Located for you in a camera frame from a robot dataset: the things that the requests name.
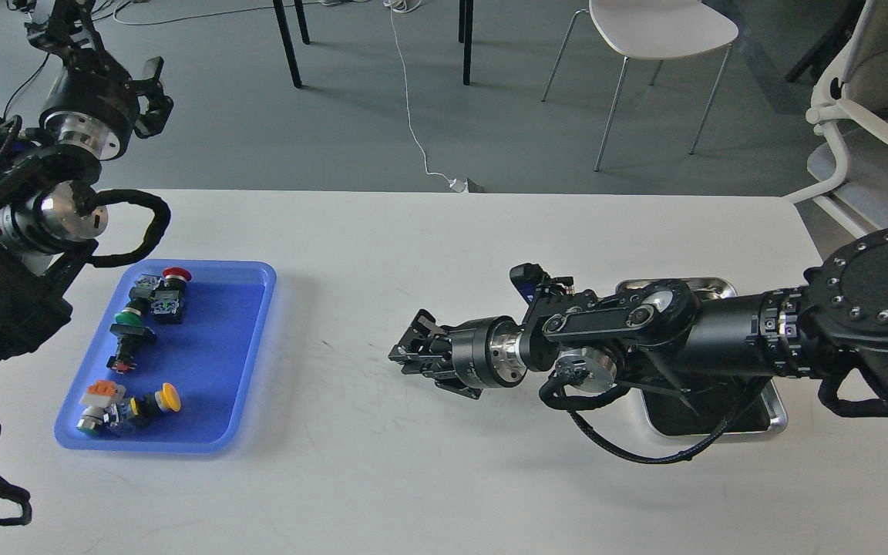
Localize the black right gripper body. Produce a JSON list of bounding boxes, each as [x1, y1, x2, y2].
[[445, 316, 527, 388]]

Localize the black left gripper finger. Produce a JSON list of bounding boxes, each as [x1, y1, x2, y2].
[[133, 56, 175, 140], [22, 1, 116, 75]]

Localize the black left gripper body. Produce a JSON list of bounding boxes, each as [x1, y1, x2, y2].
[[39, 66, 139, 161]]

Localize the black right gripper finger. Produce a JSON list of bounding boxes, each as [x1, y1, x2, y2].
[[388, 309, 453, 368], [402, 362, 483, 400]]

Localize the red mushroom push button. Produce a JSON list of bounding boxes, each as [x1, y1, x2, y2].
[[150, 267, 193, 325]]

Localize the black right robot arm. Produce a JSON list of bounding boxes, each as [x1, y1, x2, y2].
[[388, 228, 888, 465]]

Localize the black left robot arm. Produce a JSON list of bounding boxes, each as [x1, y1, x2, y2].
[[0, 1, 173, 363]]

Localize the blue black contact block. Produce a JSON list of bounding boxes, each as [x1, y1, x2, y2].
[[128, 274, 161, 303]]

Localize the blue plastic tray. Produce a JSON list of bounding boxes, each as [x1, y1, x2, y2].
[[54, 259, 276, 453]]

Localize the stainless steel tray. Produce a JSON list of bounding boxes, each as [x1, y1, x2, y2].
[[641, 277, 787, 440]]

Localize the black table legs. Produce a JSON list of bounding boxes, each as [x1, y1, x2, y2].
[[271, 0, 475, 90]]

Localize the white plastic chair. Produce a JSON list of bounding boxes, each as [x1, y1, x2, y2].
[[543, 1, 739, 171]]

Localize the white grey office chair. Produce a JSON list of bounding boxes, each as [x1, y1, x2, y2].
[[786, 1, 888, 237]]

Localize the white cable on floor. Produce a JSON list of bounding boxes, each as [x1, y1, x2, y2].
[[382, 0, 469, 193]]

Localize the green push button switch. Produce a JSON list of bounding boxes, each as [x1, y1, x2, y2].
[[106, 298, 157, 375]]

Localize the orange white switch block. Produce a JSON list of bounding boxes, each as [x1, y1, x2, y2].
[[76, 379, 126, 436]]

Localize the yellow push button switch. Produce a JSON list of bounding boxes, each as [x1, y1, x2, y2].
[[103, 382, 182, 437]]

